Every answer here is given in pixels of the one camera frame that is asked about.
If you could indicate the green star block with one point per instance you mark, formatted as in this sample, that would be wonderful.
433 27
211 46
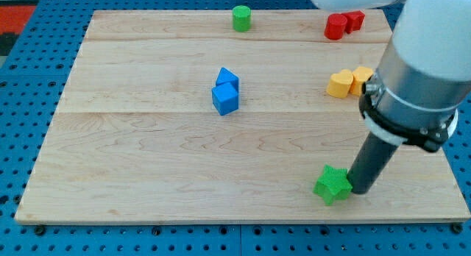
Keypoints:
332 185

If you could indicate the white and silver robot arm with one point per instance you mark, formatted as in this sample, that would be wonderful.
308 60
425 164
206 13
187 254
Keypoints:
423 76

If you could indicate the yellow heart block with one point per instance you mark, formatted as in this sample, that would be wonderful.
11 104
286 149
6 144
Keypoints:
339 84

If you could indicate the yellow hexagon block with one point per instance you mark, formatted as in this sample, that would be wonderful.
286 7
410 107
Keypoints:
360 75

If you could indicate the blue cube block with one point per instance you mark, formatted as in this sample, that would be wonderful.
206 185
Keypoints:
225 98

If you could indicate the blue triangle block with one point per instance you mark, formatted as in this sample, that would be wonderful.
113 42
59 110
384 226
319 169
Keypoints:
226 76

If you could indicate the light wooden board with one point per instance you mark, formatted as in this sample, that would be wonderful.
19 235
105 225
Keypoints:
136 140

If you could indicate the green cylinder block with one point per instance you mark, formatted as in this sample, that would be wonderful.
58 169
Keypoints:
241 18

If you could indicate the red cylinder block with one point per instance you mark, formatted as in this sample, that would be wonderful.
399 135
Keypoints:
335 26

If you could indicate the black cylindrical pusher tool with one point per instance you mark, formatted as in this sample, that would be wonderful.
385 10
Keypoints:
369 163

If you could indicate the red cube block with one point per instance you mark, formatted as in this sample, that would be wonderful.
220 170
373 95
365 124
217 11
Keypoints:
354 21

